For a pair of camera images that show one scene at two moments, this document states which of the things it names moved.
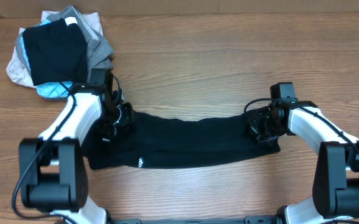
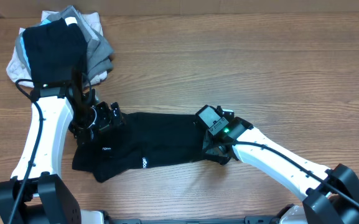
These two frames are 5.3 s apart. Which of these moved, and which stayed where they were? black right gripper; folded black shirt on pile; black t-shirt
Moved: black right gripper
Stayed: black t-shirt; folded black shirt on pile
